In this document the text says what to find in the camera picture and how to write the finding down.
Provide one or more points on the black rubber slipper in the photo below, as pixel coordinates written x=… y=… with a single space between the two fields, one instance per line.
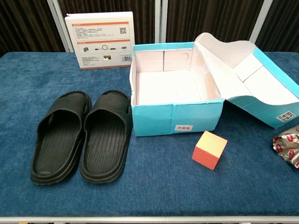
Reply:
x=105 y=144
x=53 y=144

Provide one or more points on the light blue cardboard shoe box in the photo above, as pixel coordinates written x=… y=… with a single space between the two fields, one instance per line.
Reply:
x=151 y=121

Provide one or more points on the white product box orange print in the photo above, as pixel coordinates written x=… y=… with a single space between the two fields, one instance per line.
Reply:
x=98 y=23

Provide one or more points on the orange yellow foam cube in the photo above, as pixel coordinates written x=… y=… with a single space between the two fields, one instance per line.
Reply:
x=205 y=158

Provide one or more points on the blue velvet tablecloth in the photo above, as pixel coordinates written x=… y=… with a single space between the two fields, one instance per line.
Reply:
x=149 y=193

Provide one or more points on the dark pleated curtain panel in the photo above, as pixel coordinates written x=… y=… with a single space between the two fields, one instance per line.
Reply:
x=23 y=23
x=285 y=23
x=210 y=16
x=144 y=23

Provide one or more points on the silver snack bag red print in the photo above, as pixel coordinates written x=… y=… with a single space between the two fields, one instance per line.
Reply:
x=287 y=149

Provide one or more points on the grey metal screen post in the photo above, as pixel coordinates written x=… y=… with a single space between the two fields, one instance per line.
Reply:
x=261 y=21
x=54 y=9
x=161 y=21

